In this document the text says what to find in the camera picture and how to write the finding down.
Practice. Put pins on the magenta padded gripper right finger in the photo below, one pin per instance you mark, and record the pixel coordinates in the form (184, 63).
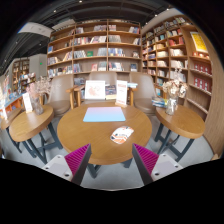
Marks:
(152, 166)

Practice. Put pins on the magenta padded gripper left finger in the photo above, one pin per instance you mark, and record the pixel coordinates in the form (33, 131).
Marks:
(72, 166)

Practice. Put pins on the pink blue gradient mouse pad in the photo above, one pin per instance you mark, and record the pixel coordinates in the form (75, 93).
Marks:
(104, 114)

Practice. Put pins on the round wooden centre table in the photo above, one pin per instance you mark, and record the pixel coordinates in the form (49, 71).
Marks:
(74, 133)

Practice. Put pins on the round wooden table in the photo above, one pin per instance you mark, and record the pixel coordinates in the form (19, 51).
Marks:
(27, 125)
(74, 133)
(183, 123)

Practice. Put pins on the round wooden right side table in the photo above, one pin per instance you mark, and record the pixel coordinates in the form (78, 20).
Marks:
(183, 123)

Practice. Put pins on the round wooden left side table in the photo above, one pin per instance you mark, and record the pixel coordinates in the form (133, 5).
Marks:
(27, 125)

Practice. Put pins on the stack of books right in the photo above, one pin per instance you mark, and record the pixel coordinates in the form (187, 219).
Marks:
(159, 102)

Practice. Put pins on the beige armchair left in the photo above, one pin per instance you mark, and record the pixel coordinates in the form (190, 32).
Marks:
(61, 97)

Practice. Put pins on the beige armchair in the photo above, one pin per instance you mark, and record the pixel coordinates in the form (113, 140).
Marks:
(61, 97)
(109, 77)
(142, 98)

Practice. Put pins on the beige armchair right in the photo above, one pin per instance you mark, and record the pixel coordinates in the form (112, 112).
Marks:
(142, 98)

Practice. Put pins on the white display card with drawing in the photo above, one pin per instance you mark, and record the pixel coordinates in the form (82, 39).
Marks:
(95, 89)

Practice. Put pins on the glass vase dried flowers right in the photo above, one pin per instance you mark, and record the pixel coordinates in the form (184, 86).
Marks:
(175, 89)

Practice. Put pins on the glass vase dried flowers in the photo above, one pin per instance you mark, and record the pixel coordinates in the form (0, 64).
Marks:
(175, 89)
(36, 90)

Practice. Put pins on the book stack behind cards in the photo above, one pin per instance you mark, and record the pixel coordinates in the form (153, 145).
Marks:
(110, 92)

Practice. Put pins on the white red standing sign card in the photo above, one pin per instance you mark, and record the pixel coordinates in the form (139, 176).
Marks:
(121, 97)

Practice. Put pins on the white sign card left table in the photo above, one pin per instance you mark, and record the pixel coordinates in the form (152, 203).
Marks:
(27, 102)

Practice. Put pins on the glass vase dried flowers left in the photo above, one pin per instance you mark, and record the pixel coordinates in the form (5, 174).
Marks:
(36, 90)

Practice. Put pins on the beige armchair centre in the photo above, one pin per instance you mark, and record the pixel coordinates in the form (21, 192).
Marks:
(109, 77)

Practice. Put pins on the wooden bookshelf far left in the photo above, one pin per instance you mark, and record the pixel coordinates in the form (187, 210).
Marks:
(22, 77)

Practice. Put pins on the large wooden bookshelf back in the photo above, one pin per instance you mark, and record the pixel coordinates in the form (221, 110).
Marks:
(95, 45)

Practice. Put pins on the yellow framed poster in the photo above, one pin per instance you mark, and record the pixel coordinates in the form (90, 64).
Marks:
(199, 42)

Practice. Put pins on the wooden bookshelf right wall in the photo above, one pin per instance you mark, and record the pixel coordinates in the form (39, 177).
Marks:
(167, 44)

